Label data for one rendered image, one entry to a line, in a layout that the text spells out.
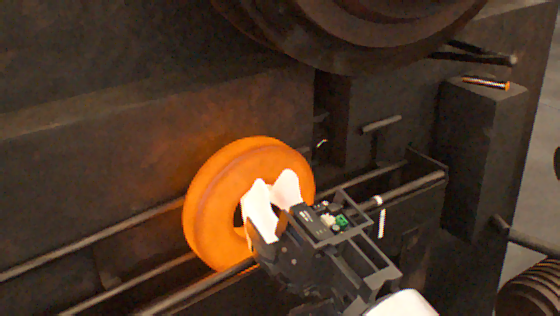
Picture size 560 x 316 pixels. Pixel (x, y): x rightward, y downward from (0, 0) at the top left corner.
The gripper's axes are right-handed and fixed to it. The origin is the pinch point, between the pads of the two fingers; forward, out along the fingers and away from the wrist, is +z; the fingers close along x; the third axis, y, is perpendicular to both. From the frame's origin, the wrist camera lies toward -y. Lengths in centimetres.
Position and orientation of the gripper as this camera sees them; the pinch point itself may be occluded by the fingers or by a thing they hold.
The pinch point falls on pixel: (251, 191)
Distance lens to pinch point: 70.7
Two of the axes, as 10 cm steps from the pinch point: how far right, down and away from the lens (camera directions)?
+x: -8.1, 2.7, -5.2
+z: -5.6, -6.2, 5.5
